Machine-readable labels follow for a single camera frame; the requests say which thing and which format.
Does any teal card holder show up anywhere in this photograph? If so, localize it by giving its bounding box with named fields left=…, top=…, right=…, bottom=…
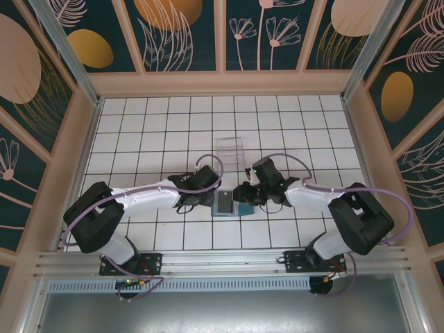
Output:
left=210, top=189, right=257, bottom=219

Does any black credit card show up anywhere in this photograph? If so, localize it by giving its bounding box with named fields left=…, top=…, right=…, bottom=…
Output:
left=216, top=190, right=234, bottom=214

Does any clear acrylic card stand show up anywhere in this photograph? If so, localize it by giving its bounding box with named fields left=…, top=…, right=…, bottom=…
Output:
left=214, top=137, right=248, bottom=171

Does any grey metal sheet panel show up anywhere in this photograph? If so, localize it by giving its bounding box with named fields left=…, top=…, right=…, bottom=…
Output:
left=33, top=273, right=422, bottom=333

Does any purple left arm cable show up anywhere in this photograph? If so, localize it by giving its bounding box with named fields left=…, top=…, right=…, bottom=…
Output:
left=61, top=154, right=225, bottom=302

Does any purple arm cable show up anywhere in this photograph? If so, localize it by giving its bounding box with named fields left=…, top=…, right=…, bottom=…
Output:
left=61, top=154, right=225, bottom=302
left=256, top=152, right=414, bottom=300

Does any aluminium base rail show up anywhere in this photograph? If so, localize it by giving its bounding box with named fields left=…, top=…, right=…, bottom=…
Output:
left=33, top=245, right=416, bottom=278

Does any slotted grey cable duct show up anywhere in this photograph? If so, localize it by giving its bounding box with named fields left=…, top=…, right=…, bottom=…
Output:
left=46, top=277, right=313, bottom=293

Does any aluminium table side rail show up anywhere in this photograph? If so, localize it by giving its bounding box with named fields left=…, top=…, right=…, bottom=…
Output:
left=341, top=99, right=395, bottom=247
left=51, top=98, right=105, bottom=253

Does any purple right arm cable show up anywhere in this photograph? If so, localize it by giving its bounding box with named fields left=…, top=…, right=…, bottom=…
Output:
left=256, top=152, right=414, bottom=300

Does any aluminium corner post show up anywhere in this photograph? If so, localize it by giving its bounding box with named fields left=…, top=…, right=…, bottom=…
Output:
left=27, top=0, right=105, bottom=107
left=340, top=0, right=400, bottom=103

